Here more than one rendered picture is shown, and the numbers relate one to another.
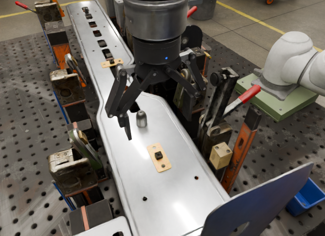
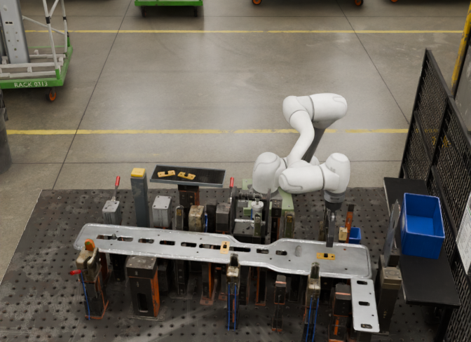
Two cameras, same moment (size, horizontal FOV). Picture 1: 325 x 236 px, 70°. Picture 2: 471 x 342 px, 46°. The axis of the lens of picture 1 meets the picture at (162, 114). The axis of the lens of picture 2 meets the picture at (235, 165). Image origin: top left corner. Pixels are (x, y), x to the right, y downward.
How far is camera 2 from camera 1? 2.25 m
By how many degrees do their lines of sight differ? 47
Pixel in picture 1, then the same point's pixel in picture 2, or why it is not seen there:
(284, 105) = (286, 202)
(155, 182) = (339, 263)
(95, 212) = (340, 289)
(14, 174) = not seen: outside the picture
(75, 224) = (343, 297)
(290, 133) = (305, 215)
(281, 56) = (270, 174)
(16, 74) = not seen: outside the picture
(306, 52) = (280, 163)
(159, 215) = (356, 267)
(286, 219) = not seen: hidden behind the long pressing
